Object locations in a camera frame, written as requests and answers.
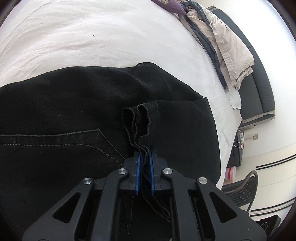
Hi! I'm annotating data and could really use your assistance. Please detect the black denim pants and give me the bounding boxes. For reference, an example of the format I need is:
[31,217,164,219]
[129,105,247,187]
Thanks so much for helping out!
[1,63,221,236]

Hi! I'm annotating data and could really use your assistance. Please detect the black mesh chair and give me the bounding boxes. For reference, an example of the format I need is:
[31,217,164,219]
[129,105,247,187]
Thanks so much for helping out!
[221,170,258,212]

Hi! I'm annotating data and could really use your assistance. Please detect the red white container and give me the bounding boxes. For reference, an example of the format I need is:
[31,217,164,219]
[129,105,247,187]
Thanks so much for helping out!
[225,166,236,181]

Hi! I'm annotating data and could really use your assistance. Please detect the black nightstand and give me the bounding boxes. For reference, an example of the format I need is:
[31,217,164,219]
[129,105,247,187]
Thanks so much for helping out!
[227,130,244,168]

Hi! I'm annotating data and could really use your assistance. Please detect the dark grey headboard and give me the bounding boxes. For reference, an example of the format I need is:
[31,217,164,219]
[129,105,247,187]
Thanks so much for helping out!
[208,6,275,130]

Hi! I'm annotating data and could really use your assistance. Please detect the beige grey folded duvet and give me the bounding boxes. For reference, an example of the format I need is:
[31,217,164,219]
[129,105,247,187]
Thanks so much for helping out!
[181,1,254,109]

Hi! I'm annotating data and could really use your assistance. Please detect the white bed sheet mattress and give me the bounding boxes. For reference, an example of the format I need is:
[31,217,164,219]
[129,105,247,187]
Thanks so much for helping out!
[1,1,241,187]

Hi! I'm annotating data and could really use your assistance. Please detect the purple pillow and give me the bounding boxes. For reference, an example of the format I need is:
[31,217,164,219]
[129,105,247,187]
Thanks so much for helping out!
[152,0,186,15]

